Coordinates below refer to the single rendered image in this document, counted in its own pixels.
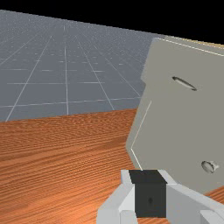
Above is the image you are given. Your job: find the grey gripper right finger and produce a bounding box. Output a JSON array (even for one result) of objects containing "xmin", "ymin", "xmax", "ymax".
[{"xmin": 145, "ymin": 169, "xmax": 224, "ymax": 224}]

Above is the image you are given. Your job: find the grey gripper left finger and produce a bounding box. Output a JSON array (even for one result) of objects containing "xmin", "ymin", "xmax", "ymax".
[{"xmin": 96, "ymin": 169, "xmax": 151, "ymax": 224}]

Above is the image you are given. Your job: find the pale grey cabinet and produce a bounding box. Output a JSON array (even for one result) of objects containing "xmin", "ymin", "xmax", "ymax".
[{"xmin": 125, "ymin": 36, "xmax": 224, "ymax": 196}]

